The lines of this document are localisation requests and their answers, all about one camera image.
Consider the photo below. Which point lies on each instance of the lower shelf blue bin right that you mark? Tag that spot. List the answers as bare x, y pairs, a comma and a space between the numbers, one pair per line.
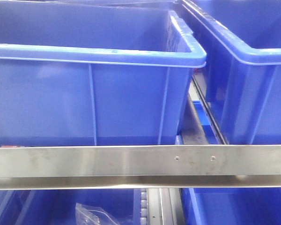
232, 206

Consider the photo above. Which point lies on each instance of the shelf blue bin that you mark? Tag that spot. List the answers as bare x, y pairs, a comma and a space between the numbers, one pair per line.
232, 206
57, 207

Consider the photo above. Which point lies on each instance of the lower shelf blue bin left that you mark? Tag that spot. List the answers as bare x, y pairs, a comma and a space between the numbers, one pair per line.
57, 207

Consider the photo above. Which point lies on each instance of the blue plastic bin left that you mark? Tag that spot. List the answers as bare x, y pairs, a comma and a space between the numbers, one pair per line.
77, 74

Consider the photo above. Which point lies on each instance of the blue plastic bin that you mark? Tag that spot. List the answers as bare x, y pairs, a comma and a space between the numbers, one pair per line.
241, 81
77, 74

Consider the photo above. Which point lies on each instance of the clear plastic bag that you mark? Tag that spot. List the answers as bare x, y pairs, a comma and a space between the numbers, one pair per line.
89, 215

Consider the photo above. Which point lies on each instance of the blue plastic bin right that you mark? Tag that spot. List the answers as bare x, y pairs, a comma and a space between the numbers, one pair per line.
241, 81

